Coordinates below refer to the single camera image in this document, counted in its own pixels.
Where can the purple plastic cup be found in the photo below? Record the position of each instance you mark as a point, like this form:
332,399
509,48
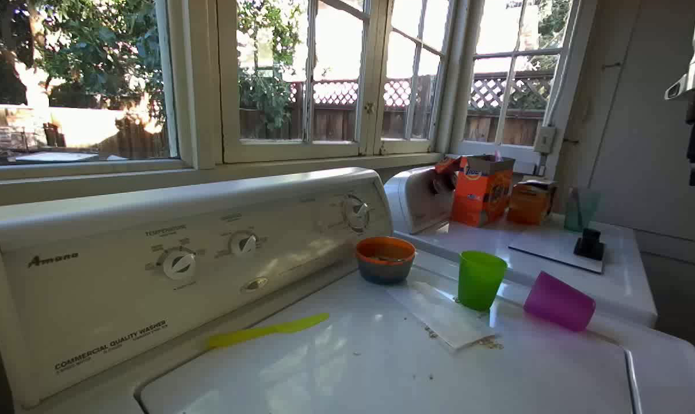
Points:
558,299

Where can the teal translucent cup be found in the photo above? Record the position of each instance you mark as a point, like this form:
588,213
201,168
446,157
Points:
583,210

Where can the green plastic cup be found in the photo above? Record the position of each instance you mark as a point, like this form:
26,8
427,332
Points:
480,278

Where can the black block holder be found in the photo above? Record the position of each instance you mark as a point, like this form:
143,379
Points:
591,245

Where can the small orange cardboard box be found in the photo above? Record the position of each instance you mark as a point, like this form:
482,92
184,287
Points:
530,202

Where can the orange Tide detergent box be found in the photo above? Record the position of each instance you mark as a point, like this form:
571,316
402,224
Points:
482,195

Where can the orange bowl with blue base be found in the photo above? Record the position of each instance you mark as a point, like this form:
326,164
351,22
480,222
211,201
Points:
386,260

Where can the white washer control knob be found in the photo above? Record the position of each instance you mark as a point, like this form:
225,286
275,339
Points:
243,245
356,213
178,262

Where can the brown wooden garden fence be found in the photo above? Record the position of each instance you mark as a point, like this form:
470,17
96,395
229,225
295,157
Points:
339,110

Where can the yellow-green flat plastic spatula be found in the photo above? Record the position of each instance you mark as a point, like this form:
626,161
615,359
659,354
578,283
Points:
268,330

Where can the white Amana washing machine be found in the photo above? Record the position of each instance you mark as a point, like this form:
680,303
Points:
172,306

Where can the white wall switch plate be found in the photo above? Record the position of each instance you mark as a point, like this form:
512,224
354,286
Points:
547,138

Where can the white window frame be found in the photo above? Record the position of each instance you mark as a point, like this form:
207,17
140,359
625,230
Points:
199,84

